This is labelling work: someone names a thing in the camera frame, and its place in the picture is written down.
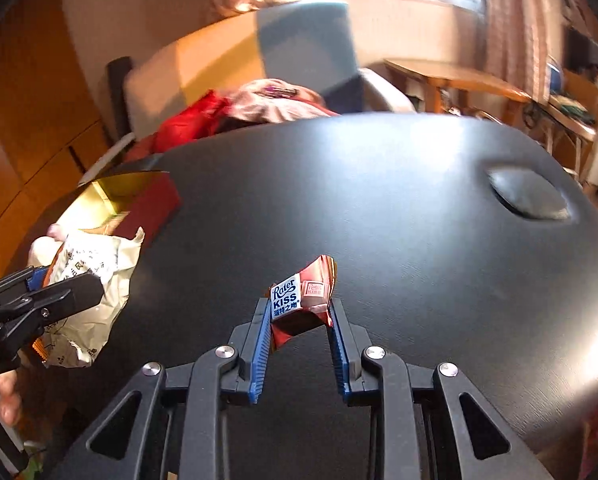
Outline red cloth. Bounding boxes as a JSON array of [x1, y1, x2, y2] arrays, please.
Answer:
[[151, 90, 232, 153]]

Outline left hand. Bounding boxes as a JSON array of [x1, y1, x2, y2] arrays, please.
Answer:
[[0, 370, 22, 427]]

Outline grey and yellow armchair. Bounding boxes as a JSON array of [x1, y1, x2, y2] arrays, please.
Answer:
[[121, 0, 414, 139]]

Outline pink patterned cloth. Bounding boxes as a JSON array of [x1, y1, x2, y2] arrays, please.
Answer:
[[227, 78, 337, 124]]

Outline red box with gold interior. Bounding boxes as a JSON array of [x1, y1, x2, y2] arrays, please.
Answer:
[[56, 170, 182, 246]]

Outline cluttered wooden shelf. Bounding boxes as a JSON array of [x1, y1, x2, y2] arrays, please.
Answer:
[[523, 25, 598, 188]]

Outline wooden side table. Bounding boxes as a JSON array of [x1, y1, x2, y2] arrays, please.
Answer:
[[384, 58, 531, 126]]

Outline white textured snack bag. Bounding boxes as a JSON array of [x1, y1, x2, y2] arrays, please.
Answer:
[[28, 223, 70, 285]]

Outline small red chocolate wrapper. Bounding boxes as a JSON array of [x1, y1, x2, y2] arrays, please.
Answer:
[[269, 255, 337, 350]]

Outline checked curtain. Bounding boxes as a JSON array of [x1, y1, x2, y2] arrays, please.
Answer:
[[483, 0, 550, 104]]

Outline orange white snack packet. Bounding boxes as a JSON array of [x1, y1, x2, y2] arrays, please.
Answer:
[[28, 229, 145, 368]]

